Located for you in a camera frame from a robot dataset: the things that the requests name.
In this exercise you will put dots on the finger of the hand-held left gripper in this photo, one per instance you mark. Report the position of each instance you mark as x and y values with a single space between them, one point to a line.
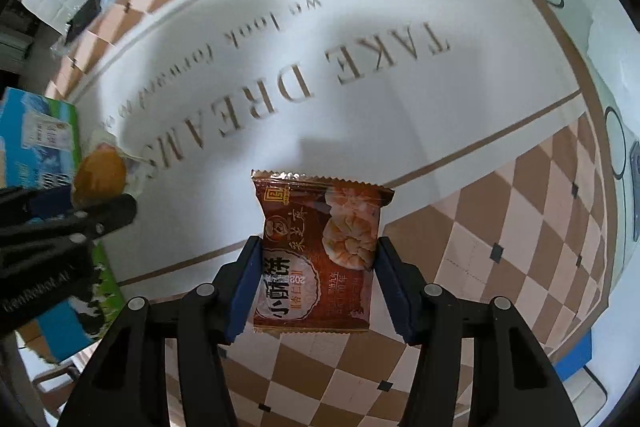
107 214
45 206

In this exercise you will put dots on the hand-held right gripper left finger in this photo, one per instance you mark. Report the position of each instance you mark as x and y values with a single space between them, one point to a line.
245 292

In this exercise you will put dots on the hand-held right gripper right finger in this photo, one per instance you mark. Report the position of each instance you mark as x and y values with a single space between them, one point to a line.
395 287

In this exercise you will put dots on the bun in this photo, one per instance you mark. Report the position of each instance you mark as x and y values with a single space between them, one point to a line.
100 172

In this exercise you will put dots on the brown snack packet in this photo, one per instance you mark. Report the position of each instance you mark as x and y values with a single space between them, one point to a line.
310 267

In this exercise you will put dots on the blue and green carton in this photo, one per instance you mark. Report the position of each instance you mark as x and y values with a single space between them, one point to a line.
55 127

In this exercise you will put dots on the checkered printed mat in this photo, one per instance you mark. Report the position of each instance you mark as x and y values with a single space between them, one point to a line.
400 117

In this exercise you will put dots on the blue box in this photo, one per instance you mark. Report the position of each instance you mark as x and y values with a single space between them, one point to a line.
575 354

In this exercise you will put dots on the black item in plastic bag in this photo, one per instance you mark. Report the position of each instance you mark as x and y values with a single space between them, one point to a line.
82 14

